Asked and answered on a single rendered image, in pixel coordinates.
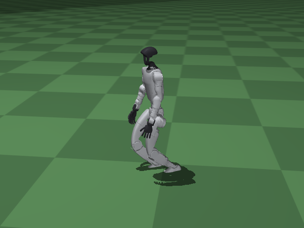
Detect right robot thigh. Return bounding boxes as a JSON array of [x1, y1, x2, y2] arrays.
[[131, 109, 150, 150]]

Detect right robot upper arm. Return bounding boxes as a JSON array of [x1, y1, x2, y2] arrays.
[[139, 67, 146, 93]]

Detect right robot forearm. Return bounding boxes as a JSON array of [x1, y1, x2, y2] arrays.
[[135, 90, 145, 110]]

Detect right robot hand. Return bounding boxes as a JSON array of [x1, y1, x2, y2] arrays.
[[128, 104, 138, 124]]

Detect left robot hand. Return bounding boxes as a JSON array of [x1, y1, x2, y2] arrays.
[[140, 118, 155, 139]]

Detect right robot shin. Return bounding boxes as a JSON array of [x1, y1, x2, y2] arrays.
[[131, 145, 158, 166]]

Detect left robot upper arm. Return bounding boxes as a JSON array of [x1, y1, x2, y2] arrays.
[[152, 72, 163, 102]]

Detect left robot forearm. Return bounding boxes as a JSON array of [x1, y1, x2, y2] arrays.
[[148, 96, 161, 124]]

